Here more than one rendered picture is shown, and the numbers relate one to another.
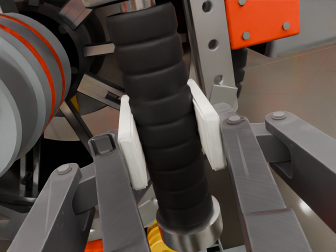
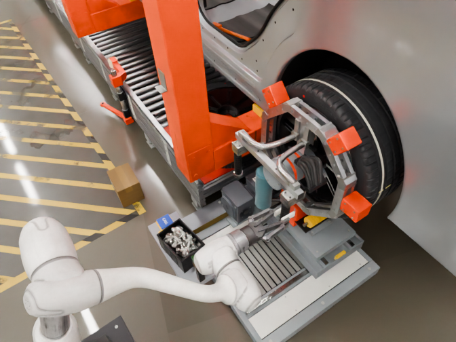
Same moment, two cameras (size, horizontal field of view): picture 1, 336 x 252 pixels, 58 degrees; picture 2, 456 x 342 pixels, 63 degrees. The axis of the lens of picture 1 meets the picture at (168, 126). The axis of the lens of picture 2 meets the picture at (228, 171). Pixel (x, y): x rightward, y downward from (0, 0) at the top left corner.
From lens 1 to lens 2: 142 cm
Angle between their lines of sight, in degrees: 53
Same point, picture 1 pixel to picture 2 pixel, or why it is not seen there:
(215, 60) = (335, 205)
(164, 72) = (283, 211)
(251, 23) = (345, 209)
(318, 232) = (412, 299)
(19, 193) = not seen: hidden behind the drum
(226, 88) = (334, 212)
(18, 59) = not seen: hidden behind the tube
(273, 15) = (350, 213)
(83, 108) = not seen: hidden behind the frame
